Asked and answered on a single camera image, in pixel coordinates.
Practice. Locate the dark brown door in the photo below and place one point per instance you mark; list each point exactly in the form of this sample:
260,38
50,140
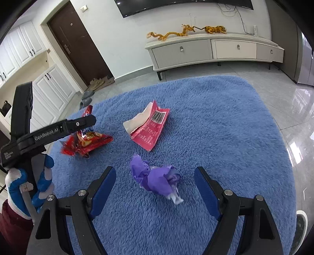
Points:
81,49

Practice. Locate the grey refrigerator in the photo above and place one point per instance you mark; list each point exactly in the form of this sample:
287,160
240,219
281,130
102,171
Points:
306,63

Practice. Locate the golden dragon ornament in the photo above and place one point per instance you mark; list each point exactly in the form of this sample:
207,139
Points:
169,34

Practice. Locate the white round trash bin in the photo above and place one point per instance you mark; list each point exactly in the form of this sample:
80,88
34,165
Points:
302,225

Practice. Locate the white power strip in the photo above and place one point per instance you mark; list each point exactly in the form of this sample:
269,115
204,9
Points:
255,30

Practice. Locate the pink snack wrapper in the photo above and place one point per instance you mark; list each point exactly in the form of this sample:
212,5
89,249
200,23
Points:
147,132

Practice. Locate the white grey television cabinet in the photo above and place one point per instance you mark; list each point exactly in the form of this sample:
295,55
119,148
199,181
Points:
181,55

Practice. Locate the purple wrapper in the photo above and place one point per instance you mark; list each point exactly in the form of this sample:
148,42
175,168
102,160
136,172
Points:
157,177

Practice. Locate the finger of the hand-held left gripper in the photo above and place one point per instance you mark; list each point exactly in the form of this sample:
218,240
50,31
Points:
81,123
22,110

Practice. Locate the beige slipper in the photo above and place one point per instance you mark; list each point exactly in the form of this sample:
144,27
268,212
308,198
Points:
106,80
95,84

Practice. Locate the grey slipper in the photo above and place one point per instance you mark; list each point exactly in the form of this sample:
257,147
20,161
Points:
85,103
87,95

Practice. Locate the golden tiger ornament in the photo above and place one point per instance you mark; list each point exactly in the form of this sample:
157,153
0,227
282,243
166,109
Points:
214,29

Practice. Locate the dark bag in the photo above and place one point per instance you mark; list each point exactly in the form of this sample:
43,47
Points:
5,109

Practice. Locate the person's left hand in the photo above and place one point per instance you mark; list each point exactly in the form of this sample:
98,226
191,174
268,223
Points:
17,188

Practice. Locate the person's left forearm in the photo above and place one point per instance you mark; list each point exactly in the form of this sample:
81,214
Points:
12,230

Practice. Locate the blue fluffy blanket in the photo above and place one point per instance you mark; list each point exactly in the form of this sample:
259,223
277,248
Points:
220,122

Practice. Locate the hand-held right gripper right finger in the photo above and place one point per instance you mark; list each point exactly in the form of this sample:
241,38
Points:
204,188

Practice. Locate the wall light switch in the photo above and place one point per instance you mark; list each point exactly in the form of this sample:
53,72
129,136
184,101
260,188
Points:
84,8

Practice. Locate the red snack wrapper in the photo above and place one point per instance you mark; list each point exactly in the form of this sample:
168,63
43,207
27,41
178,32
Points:
85,143

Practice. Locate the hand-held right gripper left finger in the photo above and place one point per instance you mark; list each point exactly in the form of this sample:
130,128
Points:
105,186

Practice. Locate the black wall television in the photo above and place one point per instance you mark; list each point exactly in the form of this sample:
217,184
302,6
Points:
184,6

